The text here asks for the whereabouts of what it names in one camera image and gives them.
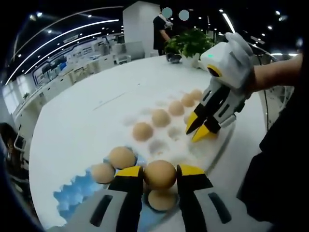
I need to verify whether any white table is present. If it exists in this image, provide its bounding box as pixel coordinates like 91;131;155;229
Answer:
28;54;268;230

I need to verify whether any person's right hand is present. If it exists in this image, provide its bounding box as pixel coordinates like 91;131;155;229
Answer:
246;64;267;98

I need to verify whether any straight ceiling light bar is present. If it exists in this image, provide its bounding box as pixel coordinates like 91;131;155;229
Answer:
222;13;236;33

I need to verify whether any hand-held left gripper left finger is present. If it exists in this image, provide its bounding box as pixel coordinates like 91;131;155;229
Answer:
47;165;145;232

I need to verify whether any blue egg tray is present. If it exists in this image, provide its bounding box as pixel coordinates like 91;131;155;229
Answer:
53;154;184;232

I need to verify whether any person's dark clothing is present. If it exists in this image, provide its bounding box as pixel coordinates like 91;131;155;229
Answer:
236;79;309;223

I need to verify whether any black cable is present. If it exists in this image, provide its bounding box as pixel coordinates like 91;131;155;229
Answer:
263;89;271;131

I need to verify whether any green potted plant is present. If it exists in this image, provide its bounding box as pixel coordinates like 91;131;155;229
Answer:
164;28;215;58

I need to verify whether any row of white cabinets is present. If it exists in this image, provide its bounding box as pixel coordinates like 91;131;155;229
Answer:
12;53;121;114

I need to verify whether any white frame office chair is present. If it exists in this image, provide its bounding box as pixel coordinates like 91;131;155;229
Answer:
13;136;27;152

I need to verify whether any white foam pad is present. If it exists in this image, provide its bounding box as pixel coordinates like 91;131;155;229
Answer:
123;88;236;170

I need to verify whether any white plant pot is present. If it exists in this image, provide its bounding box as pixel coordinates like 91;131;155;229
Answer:
181;53;201;67

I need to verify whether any dark bowl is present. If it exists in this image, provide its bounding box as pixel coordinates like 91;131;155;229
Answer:
166;53;182;64

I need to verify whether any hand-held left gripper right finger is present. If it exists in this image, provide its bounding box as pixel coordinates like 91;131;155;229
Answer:
176;163;273;232

